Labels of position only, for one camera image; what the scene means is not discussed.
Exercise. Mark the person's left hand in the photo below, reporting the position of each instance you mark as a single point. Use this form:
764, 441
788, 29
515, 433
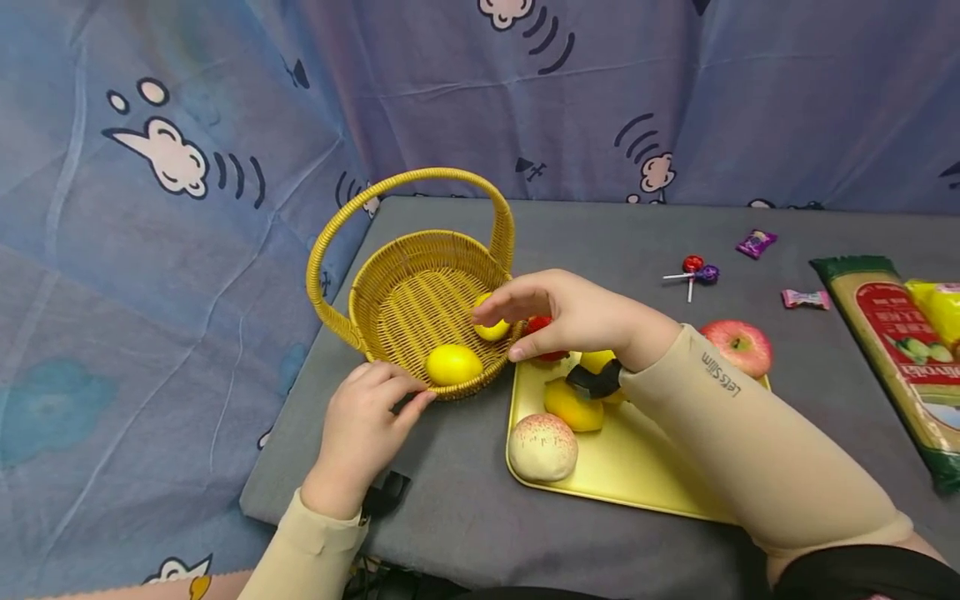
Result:
360, 433

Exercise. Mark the person's right hand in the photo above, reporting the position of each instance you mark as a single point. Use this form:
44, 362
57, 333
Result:
592, 317

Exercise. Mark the person's right fingers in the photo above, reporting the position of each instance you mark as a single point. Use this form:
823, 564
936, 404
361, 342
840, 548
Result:
529, 279

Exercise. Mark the person's right index finger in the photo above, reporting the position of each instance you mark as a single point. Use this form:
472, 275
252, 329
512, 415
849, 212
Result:
510, 307

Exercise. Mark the person's left fingers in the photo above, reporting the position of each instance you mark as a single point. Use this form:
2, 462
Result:
354, 372

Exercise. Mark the person's left index finger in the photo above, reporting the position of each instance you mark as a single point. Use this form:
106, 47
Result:
397, 377

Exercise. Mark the person's right thumb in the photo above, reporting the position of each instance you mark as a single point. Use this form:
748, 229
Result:
540, 346

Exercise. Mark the person's left thumb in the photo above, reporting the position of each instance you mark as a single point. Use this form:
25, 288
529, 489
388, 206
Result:
412, 408

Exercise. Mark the person's left forearm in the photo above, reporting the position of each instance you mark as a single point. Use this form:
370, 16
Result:
307, 554

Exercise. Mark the red fruit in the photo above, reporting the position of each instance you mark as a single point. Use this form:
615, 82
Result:
541, 325

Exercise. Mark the black wrist band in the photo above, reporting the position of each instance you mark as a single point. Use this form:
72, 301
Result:
386, 493
596, 380

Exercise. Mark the white pink peach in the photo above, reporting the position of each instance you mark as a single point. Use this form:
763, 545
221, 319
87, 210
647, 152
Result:
541, 447

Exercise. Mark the yellow tray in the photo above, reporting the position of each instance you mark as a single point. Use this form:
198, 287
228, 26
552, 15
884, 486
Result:
637, 467

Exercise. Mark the red lollipop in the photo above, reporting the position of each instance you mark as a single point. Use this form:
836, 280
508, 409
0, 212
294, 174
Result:
693, 263

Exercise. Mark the purple lollipop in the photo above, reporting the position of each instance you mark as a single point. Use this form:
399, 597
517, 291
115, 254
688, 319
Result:
708, 274

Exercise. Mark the red apple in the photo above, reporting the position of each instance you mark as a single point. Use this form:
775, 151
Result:
739, 347

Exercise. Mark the purple candy wrapper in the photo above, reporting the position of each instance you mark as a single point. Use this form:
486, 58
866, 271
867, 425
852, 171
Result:
756, 243

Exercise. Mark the pink candy wrapper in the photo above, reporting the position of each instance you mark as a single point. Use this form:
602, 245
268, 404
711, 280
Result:
805, 299

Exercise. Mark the green red noodle packet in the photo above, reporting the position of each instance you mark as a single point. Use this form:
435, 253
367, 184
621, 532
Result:
885, 333

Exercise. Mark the person's body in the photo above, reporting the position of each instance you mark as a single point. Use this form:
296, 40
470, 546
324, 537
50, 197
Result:
862, 577

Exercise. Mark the yellow snack packet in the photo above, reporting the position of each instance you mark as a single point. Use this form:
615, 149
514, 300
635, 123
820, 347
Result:
937, 310

